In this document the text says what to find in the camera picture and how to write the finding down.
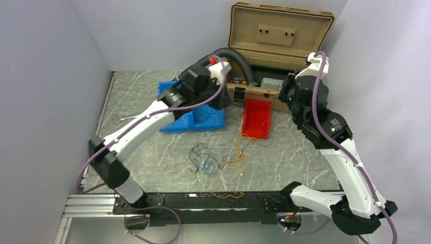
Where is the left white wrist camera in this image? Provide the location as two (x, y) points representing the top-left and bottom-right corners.
(206, 56), (231, 85)

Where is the tan open toolbox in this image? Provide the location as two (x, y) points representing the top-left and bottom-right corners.
(227, 2), (335, 112)

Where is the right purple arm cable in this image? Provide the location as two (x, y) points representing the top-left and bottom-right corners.
(278, 51), (398, 244)

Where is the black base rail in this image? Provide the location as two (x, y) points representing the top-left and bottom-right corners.
(112, 191), (300, 227)

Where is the red plastic bin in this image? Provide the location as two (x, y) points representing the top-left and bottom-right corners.
(242, 99), (271, 139)

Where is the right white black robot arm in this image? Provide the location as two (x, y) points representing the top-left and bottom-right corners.
(278, 76), (397, 235)

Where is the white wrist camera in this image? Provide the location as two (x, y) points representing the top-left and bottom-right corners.
(206, 56), (231, 85)
(295, 52), (329, 80)

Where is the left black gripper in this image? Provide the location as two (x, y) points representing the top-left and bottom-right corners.
(194, 78), (234, 111)

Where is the yellow black wire bundle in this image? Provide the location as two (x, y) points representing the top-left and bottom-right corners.
(188, 133), (274, 182)

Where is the grey corrugated hose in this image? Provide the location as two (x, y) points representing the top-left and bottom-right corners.
(172, 47), (259, 87)

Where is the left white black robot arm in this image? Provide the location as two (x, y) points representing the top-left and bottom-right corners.
(89, 61), (231, 214)

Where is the small colourful box in toolbox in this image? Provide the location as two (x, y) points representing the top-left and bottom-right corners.
(231, 77), (247, 85)

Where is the blue two-compartment bin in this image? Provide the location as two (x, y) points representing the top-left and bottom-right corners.
(157, 81), (225, 133)

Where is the grey plastic case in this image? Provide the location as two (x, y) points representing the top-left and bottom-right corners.
(260, 77), (284, 90)

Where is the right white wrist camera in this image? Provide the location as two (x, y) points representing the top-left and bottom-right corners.
(295, 52), (329, 80)

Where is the silver combination wrench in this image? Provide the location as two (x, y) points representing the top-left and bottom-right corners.
(111, 115), (137, 124)

